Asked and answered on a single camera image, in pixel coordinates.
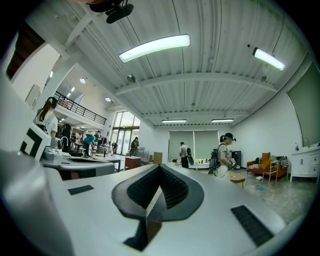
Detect orange sofa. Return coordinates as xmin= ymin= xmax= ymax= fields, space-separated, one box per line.
xmin=246 ymin=152 xmax=289 ymax=179

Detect wooden frame chair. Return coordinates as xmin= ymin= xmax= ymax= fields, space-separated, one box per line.
xmin=261 ymin=159 xmax=280 ymax=185

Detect low wooden table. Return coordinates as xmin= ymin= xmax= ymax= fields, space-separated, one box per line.
xmin=228 ymin=170 xmax=246 ymax=189

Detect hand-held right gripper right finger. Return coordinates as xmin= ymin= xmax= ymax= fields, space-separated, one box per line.
xmin=146 ymin=162 xmax=287 ymax=256

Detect white cabinet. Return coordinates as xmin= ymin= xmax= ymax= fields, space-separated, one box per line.
xmin=289 ymin=145 xmax=320 ymax=184

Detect cardboard box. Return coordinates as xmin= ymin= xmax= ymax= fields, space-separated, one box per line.
xmin=152 ymin=151 xmax=164 ymax=165

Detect grey window blinds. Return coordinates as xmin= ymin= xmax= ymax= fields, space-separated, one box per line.
xmin=168 ymin=129 xmax=220 ymax=162

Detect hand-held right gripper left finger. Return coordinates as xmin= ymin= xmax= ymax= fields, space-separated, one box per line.
xmin=46 ymin=163 xmax=166 ymax=256

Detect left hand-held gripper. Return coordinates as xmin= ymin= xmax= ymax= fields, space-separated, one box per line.
xmin=19 ymin=121 xmax=116 ymax=181

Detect small black fridge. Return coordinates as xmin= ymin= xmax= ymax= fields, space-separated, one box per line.
xmin=230 ymin=150 xmax=243 ymax=169

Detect red low cabinet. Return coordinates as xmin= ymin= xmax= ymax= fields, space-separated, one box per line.
xmin=124 ymin=155 xmax=142 ymax=171

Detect black head-worn camera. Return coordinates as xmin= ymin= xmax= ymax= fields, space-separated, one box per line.
xmin=89 ymin=0 xmax=135 ymax=25

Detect large grey roller blind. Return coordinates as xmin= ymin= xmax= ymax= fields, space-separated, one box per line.
xmin=286 ymin=61 xmax=320 ymax=149

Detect black balcony railing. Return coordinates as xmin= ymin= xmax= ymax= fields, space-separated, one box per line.
xmin=53 ymin=90 xmax=108 ymax=126

